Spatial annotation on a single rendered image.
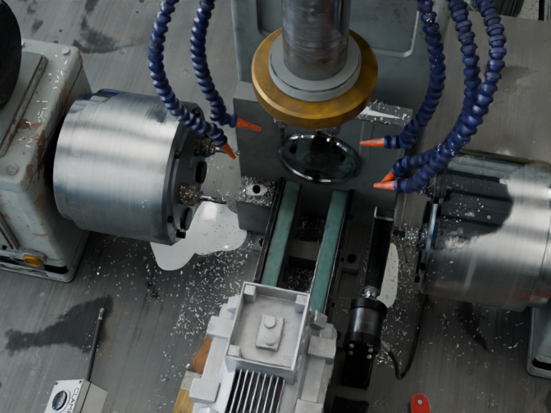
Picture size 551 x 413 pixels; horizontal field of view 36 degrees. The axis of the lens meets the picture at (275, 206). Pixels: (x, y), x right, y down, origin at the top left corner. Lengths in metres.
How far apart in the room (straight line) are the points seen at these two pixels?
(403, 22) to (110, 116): 0.50
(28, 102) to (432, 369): 0.84
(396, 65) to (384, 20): 0.10
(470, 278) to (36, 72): 0.79
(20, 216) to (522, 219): 0.82
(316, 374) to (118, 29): 1.06
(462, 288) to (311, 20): 0.51
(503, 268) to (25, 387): 0.86
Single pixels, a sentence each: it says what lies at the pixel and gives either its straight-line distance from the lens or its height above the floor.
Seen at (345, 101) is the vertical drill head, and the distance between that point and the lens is 1.18.
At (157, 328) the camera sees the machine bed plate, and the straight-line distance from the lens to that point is 1.61.
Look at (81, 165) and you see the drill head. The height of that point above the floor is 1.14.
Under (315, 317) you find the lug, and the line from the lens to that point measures 1.28.
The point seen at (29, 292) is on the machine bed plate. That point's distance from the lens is 1.70.
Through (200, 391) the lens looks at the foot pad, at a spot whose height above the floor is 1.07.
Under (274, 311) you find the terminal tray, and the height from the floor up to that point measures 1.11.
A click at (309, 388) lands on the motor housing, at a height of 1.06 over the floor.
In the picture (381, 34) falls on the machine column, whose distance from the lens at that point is 1.43.
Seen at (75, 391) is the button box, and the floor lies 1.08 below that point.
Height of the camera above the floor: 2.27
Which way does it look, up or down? 60 degrees down
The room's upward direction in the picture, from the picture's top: 3 degrees counter-clockwise
